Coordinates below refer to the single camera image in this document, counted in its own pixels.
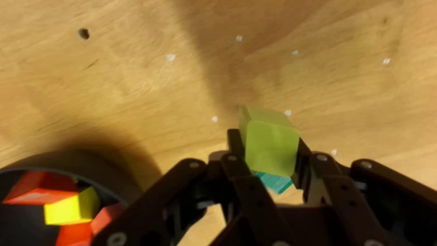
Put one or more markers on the green cube toy block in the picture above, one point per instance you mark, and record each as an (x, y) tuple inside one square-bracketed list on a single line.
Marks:
[(273, 184)]

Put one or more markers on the red triangular toy block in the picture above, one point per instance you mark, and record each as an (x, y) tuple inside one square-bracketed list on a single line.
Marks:
[(36, 189)]

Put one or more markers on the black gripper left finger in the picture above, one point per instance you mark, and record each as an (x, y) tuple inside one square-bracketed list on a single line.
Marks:
[(155, 210)]

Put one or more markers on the black bowl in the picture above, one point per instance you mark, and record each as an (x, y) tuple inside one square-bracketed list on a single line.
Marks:
[(68, 163)]

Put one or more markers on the large yellow toy block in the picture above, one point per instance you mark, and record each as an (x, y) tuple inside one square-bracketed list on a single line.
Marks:
[(68, 210)]

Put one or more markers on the red rectangular toy block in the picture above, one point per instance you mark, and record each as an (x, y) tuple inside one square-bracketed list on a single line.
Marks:
[(73, 236)]

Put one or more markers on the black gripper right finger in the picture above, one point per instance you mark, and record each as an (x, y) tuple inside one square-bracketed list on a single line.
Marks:
[(387, 210)]

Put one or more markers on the yellow cube toy block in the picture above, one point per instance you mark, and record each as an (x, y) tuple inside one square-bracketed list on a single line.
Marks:
[(268, 141)]

